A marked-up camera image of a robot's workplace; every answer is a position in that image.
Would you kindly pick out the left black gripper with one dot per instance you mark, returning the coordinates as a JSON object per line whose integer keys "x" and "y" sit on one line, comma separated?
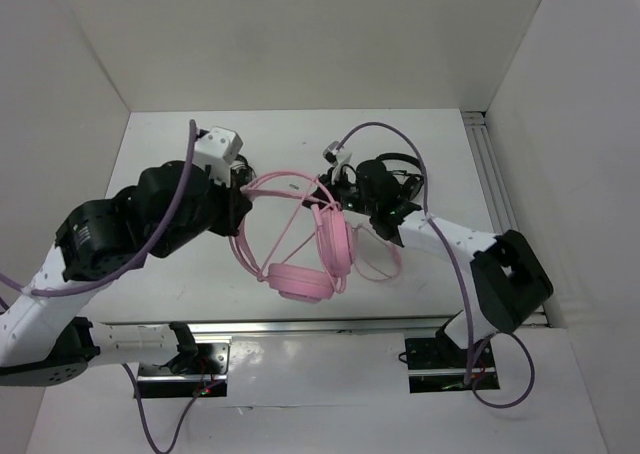
{"x": 230, "y": 199}

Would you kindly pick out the aluminium front rail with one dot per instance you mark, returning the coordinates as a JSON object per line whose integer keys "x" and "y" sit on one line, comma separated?
{"x": 306, "y": 326}

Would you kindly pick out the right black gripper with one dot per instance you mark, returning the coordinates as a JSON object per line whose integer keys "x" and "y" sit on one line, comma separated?
{"x": 326, "y": 191}

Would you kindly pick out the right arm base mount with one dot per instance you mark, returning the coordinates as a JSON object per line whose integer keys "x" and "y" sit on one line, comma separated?
{"x": 430, "y": 370}

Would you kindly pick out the black headphones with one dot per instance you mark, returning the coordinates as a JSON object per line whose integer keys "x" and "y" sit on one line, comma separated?
{"x": 242, "y": 173}
{"x": 405, "y": 174}

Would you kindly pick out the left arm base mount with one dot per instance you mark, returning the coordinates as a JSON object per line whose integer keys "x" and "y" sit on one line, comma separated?
{"x": 206, "y": 375}

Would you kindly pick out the aluminium side rail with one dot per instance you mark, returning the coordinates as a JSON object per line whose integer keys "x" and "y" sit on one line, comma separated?
{"x": 492, "y": 182}

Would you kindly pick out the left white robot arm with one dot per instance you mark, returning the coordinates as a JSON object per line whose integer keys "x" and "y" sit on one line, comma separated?
{"x": 44, "y": 339}

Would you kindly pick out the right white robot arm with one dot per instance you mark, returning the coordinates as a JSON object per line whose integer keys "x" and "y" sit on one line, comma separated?
{"x": 509, "y": 282}

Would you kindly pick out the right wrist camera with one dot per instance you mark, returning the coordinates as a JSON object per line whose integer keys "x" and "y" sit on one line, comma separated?
{"x": 338, "y": 157}

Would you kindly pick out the left black headphones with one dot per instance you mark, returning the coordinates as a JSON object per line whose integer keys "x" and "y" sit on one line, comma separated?
{"x": 242, "y": 173}

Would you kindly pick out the right black headphones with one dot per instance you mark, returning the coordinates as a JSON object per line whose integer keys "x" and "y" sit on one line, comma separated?
{"x": 405, "y": 174}

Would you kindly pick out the pink headphones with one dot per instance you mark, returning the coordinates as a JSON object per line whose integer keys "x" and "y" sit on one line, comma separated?
{"x": 332, "y": 236}

